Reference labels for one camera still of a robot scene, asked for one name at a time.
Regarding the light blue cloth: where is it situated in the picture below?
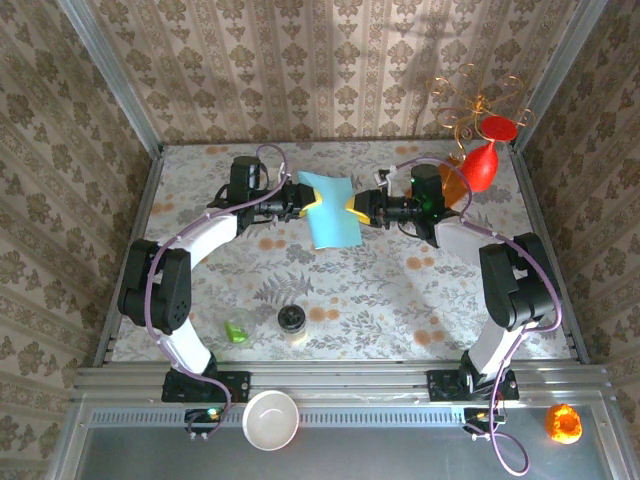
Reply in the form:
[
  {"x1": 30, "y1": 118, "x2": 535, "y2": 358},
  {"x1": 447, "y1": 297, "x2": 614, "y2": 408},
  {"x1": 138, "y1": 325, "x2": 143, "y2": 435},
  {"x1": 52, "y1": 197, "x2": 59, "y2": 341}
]
[{"x1": 297, "y1": 170, "x2": 364, "y2": 250}]

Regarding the orange wooden board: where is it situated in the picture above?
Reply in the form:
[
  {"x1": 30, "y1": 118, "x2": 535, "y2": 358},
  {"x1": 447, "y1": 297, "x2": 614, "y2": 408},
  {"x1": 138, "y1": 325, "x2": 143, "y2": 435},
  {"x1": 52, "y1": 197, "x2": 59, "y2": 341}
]
[{"x1": 404, "y1": 154, "x2": 471, "y2": 209}]

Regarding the red wine glass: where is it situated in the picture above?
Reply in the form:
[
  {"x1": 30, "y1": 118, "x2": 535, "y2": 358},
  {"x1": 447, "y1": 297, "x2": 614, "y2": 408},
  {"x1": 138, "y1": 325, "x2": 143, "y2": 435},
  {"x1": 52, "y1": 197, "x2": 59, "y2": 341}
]
[{"x1": 458, "y1": 113, "x2": 519, "y2": 194}]

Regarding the small jar with black lid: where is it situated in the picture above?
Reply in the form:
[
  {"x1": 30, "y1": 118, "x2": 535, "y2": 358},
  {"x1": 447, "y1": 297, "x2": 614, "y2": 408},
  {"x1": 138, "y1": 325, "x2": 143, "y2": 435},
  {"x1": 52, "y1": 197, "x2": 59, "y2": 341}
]
[{"x1": 277, "y1": 303, "x2": 309, "y2": 346}]

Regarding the clear glass cup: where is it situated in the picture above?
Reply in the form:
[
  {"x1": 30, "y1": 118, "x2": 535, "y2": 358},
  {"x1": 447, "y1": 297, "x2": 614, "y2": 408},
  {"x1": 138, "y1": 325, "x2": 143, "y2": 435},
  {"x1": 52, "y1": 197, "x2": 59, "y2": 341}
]
[{"x1": 222, "y1": 307, "x2": 259, "y2": 349}]

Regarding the green object in cup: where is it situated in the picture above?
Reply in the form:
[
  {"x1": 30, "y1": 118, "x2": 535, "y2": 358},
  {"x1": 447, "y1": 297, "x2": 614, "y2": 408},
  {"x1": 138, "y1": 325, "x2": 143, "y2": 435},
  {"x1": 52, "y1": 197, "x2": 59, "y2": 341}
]
[{"x1": 223, "y1": 322, "x2": 251, "y2": 345}]

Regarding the white bowl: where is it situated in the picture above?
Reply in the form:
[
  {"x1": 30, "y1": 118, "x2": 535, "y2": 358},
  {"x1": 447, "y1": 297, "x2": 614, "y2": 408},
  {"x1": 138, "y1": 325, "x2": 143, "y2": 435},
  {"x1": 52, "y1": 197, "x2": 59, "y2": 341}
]
[{"x1": 242, "y1": 389, "x2": 301, "y2": 452}]

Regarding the orange hollow fruit shell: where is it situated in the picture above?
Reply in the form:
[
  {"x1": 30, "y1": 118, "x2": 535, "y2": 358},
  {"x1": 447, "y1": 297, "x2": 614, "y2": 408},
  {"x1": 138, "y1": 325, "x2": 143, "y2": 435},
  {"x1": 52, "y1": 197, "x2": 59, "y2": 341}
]
[{"x1": 543, "y1": 402, "x2": 585, "y2": 445}]

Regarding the gold wire glass stand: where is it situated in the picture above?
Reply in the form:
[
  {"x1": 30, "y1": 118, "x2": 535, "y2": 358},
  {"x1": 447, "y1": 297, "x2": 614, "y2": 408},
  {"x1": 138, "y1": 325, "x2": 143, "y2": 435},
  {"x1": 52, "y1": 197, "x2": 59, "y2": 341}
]
[{"x1": 425, "y1": 63, "x2": 537, "y2": 169}]

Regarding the aluminium table edge rail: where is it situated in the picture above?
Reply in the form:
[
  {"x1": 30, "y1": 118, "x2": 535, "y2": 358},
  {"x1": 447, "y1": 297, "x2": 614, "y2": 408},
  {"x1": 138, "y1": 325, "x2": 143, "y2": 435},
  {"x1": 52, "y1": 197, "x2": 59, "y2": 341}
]
[
  {"x1": 507, "y1": 147, "x2": 591, "y2": 364},
  {"x1": 92, "y1": 149, "x2": 166, "y2": 369}
]

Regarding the wide aluminium extrusion rail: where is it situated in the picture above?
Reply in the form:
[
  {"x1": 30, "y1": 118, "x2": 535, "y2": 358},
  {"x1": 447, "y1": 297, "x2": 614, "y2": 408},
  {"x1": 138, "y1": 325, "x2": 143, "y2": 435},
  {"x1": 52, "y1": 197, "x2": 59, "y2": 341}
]
[{"x1": 72, "y1": 363, "x2": 614, "y2": 401}]

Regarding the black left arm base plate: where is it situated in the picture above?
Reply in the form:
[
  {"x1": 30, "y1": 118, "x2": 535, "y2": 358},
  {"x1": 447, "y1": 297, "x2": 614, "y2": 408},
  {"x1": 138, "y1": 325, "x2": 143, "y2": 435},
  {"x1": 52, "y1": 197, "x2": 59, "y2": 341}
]
[{"x1": 160, "y1": 370, "x2": 252, "y2": 404}]

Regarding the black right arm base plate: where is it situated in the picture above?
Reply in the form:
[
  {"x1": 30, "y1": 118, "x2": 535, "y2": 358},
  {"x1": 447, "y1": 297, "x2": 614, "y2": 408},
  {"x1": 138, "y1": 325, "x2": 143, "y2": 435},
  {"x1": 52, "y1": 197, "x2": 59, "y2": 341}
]
[{"x1": 426, "y1": 368, "x2": 520, "y2": 402}]

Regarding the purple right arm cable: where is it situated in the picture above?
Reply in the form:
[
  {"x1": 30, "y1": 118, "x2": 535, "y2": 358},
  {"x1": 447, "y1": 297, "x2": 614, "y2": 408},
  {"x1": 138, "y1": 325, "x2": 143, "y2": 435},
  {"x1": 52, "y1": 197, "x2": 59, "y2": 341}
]
[{"x1": 374, "y1": 157, "x2": 565, "y2": 476}]

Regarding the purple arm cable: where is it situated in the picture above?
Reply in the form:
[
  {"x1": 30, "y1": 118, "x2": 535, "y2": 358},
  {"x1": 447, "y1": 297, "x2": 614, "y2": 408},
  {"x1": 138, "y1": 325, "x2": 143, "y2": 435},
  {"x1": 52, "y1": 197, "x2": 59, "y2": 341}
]
[
  {"x1": 374, "y1": 157, "x2": 565, "y2": 476},
  {"x1": 147, "y1": 144, "x2": 293, "y2": 444}
]

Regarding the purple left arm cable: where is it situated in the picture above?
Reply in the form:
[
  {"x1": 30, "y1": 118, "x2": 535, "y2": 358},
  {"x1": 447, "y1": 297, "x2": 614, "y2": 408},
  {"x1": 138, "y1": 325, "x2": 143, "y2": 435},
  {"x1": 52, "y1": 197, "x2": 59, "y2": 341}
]
[{"x1": 147, "y1": 144, "x2": 293, "y2": 444}]

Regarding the slotted grey cable duct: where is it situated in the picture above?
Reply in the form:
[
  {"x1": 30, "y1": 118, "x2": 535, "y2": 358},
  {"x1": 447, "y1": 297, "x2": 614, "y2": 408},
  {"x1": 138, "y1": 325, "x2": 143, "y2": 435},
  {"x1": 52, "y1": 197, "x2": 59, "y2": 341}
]
[{"x1": 87, "y1": 405, "x2": 501, "y2": 427}]

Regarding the aluminium frame post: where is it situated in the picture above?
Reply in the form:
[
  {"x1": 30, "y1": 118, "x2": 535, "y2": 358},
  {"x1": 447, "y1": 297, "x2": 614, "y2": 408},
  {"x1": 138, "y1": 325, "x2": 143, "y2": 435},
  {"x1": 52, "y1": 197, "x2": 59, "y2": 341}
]
[
  {"x1": 512, "y1": 0, "x2": 609, "y2": 151},
  {"x1": 57, "y1": 0, "x2": 164, "y2": 156}
]

